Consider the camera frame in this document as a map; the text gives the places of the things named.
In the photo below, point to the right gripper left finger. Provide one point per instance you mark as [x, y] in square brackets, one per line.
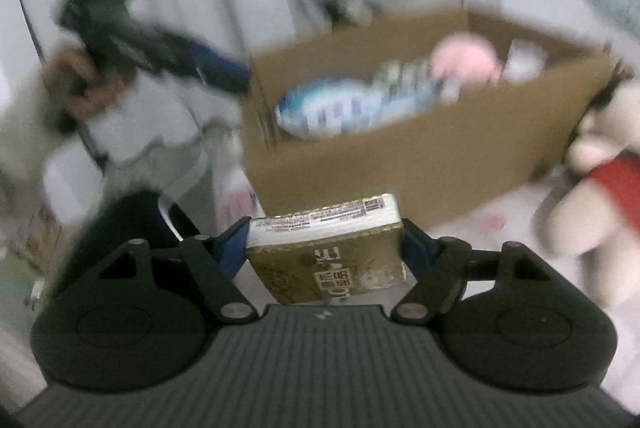
[214, 262]

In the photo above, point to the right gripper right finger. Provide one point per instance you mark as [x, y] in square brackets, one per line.
[438, 266]

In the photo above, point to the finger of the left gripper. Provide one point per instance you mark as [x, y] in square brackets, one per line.
[219, 72]

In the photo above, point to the gold tissue pack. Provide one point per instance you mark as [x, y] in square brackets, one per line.
[334, 252]

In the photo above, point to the person's left hand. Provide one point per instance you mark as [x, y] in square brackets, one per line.
[77, 86]

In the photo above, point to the blue white diaper pack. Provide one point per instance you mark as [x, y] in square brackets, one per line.
[328, 107]

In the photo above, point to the brown cardboard box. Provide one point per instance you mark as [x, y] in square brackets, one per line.
[440, 163]

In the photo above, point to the boy doll red outfit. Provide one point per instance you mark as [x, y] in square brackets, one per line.
[599, 216]

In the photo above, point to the green camouflage cloth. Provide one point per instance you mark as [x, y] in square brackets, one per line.
[399, 78]

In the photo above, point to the pink pig plush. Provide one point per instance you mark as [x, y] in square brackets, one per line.
[467, 57]

